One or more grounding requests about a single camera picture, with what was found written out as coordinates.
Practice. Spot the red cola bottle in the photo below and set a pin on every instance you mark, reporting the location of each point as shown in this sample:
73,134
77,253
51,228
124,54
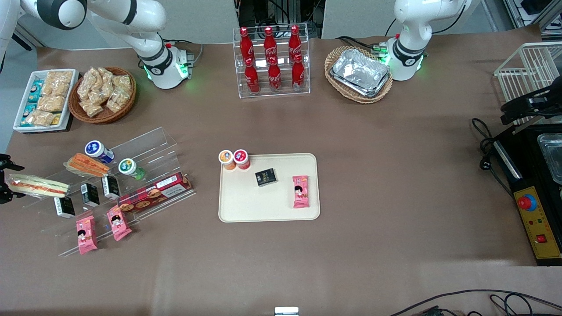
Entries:
275,77
294,41
298,74
246,44
252,78
269,43

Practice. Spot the aluminium foil tray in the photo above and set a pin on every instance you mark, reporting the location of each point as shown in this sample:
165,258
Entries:
351,89
360,70

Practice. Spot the black machine lever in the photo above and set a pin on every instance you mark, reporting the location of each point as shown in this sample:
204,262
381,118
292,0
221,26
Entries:
527,107

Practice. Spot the blue snack pack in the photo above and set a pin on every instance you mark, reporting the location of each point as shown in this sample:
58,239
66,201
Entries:
36,91
29,110

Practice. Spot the light wicker basket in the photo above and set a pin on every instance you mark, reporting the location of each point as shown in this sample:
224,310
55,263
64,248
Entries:
333,59

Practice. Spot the brown wicker snack basket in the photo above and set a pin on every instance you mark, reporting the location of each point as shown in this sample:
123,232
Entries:
105,118

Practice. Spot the metal tray in machine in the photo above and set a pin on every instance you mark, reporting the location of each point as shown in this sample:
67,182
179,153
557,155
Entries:
554,156

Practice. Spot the dark equipment rack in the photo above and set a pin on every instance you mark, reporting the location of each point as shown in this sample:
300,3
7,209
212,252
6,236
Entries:
281,11

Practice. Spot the small black carton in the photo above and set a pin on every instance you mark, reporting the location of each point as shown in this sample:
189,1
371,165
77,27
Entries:
64,207
90,195
110,187

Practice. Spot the yellow control panel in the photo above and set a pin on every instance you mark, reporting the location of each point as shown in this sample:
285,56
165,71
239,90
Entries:
538,226

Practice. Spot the red lid cup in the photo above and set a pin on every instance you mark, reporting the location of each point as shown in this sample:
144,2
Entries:
241,159

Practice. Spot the beige plastic tray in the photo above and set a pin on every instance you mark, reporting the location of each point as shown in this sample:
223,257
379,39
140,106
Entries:
268,202

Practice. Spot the white rectangular tray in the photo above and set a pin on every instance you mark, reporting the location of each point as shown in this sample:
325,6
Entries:
70,101

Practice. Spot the small black box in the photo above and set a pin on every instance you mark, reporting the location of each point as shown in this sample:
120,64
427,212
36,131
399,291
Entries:
266,177

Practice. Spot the red cookie box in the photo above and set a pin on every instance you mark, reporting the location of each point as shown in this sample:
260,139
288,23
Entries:
153,193

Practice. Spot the clear bag of crackers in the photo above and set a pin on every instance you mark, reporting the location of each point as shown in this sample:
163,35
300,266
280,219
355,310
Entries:
123,83
88,81
91,107
39,118
117,102
52,103
105,78
59,79

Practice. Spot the clear acrylic tiered shelf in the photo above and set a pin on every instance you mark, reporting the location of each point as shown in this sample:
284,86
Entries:
151,145

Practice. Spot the red emergency stop button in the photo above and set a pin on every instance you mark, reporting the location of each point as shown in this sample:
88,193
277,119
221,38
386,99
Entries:
527,202

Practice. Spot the green lid jar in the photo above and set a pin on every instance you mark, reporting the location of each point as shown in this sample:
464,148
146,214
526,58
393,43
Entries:
129,168

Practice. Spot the wrapped orange sandwich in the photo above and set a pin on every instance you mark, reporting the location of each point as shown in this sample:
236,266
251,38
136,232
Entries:
88,165

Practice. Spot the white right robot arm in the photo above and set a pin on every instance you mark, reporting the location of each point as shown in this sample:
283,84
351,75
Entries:
149,22

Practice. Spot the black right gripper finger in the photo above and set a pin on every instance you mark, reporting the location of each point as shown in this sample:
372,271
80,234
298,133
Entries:
4,193
6,163

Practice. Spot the clear acrylic bottle rack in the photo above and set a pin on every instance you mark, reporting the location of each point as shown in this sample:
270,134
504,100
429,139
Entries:
303,52

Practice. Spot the black sealing machine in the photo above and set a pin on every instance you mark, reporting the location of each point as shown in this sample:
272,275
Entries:
527,171

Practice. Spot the blue lid jar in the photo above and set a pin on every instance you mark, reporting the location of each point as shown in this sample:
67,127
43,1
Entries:
97,150

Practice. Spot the aluminium frame shelf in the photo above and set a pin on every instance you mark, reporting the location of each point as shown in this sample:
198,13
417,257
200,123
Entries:
553,17

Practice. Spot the yellow snack pack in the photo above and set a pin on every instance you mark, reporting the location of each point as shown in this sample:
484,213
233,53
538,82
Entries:
56,120

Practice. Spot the pink snack pack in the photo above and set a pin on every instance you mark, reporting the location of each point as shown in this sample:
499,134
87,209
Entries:
118,223
86,235
300,192

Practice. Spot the white bread sandwich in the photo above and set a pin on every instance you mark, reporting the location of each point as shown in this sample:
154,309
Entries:
44,186

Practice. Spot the orange lid cup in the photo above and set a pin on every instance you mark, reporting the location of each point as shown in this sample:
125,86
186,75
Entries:
226,159

